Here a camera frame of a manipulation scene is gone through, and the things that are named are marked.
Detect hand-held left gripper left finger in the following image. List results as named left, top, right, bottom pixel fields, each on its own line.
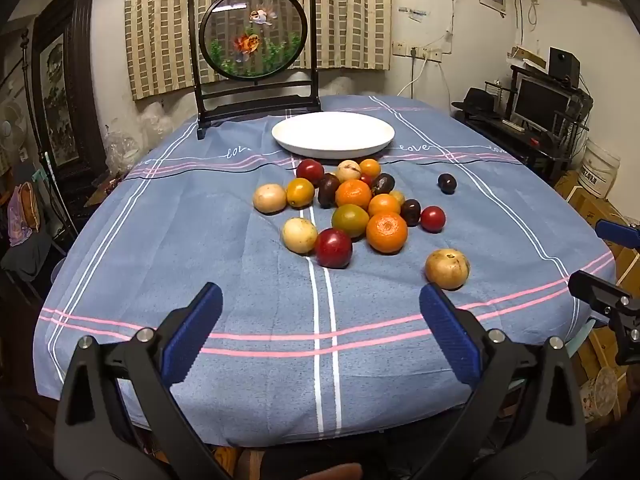
left=54, top=281, right=231, bottom=480

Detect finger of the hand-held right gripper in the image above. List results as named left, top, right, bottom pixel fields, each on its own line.
left=595, top=219, right=640, bottom=251
left=567, top=270, right=640, bottom=366

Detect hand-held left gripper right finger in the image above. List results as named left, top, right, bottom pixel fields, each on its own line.
left=410, top=282, right=588, bottom=480

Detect large tan round fruit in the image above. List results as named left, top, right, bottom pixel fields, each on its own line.
left=425, top=248, right=471, bottom=291

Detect orange tangerine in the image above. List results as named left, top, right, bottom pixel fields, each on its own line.
left=335, top=179, right=373, bottom=210
left=366, top=211, right=409, bottom=254

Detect dark red plum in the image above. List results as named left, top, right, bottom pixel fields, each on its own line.
left=296, top=158, right=326, bottom=184
left=314, top=228, right=354, bottom=269

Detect pale yellow round fruit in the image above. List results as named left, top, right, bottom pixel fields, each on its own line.
left=281, top=217, right=319, bottom=254

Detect green-yellow round fruit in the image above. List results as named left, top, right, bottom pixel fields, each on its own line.
left=331, top=204, right=371, bottom=239

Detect yellow-orange round fruit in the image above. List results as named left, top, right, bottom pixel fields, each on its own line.
left=286, top=178, right=316, bottom=209

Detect dark maroon oblong fruit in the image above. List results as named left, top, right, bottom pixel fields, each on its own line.
left=317, top=173, right=342, bottom=209

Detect pale purple-streaked fruit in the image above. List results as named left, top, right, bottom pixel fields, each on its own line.
left=335, top=160, right=362, bottom=183

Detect white oval plate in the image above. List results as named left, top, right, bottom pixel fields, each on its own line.
left=271, top=111, right=396, bottom=160

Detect person's left hand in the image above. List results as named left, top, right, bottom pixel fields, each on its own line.
left=300, top=462, right=363, bottom=480

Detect brown cardboard box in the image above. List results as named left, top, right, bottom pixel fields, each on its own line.
left=555, top=170, right=640, bottom=286

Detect white plastic bucket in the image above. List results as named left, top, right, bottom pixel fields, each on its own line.
left=577, top=137, right=621, bottom=198

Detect blue striped tablecloth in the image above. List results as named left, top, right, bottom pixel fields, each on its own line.
left=32, top=95, right=617, bottom=448

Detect clear plastic jar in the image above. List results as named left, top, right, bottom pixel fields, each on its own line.
left=582, top=367, right=621, bottom=418

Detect computer monitor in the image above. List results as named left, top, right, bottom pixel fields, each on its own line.
left=511, top=76, right=576, bottom=133

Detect black metal rack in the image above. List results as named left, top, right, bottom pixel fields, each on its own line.
left=455, top=65, right=593, bottom=181

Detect black speaker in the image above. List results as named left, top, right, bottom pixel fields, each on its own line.
left=546, top=47, right=581, bottom=86

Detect black hat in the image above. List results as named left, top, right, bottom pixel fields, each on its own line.
left=451, top=87, right=501, bottom=118

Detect clear plastic bags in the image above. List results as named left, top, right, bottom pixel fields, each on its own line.
left=102, top=102, right=176, bottom=171

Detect flat cardboard box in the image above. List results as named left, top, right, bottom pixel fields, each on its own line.
left=507, top=46, right=547, bottom=68

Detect pink bag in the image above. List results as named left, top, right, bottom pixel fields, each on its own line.
left=7, top=182, right=41, bottom=246

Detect white standing fan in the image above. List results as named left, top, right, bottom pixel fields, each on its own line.
left=0, top=102, right=28, bottom=161

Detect round goldfish embroidery screen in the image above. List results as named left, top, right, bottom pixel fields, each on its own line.
left=187, top=0, right=322, bottom=141

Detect dark wooden framed picture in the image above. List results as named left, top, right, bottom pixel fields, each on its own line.
left=30, top=0, right=108, bottom=196

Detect beige checked curtain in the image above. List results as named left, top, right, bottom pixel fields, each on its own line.
left=124, top=0, right=392, bottom=102

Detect white power cable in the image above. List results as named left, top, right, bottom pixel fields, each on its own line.
left=396, top=52, right=432, bottom=97

